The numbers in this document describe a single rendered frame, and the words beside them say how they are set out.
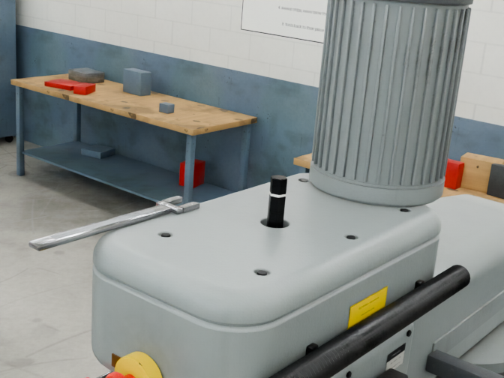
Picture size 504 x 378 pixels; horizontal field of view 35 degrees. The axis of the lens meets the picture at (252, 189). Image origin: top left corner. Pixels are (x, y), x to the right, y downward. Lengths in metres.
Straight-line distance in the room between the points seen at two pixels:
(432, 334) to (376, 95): 0.41
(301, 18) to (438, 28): 5.02
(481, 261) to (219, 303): 0.69
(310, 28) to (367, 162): 4.97
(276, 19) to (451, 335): 5.03
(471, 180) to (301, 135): 1.68
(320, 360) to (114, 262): 0.25
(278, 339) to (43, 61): 7.57
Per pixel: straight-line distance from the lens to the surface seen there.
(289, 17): 6.15
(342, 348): 0.90
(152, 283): 0.85
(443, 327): 1.31
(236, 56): 6.49
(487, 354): 1.49
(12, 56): 8.47
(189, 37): 6.82
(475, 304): 1.42
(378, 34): 1.07
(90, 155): 7.32
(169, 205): 1.02
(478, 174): 4.95
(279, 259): 0.89
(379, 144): 1.09
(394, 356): 1.14
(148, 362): 0.88
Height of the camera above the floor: 2.23
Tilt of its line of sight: 18 degrees down
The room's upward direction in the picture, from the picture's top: 5 degrees clockwise
